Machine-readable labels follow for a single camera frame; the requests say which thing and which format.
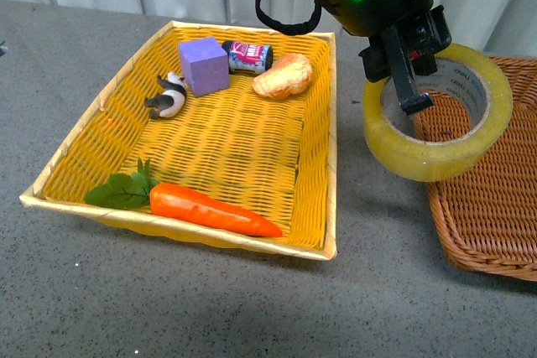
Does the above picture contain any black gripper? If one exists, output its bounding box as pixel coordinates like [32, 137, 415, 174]
[360, 6, 451, 115]

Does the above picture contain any yellow tape roll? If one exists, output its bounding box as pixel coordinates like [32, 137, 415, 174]
[362, 44, 513, 182]

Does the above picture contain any brown wicker basket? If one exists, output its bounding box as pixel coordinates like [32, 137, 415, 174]
[427, 56, 536, 281]

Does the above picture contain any yellow woven basket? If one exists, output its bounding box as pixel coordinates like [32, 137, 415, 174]
[20, 22, 337, 261]

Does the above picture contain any toy bread roll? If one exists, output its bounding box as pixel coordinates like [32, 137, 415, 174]
[253, 53, 313, 100]

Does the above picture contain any small dark printed can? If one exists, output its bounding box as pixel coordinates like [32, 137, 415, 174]
[222, 40, 274, 75]

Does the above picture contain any purple foam cube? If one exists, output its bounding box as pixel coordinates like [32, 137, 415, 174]
[178, 37, 230, 97]

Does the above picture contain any panda figurine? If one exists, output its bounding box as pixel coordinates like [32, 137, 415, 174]
[144, 71, 187, 119]

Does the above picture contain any orange toy carrot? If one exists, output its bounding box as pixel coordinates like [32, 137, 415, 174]
[84, 159, 283, 237]

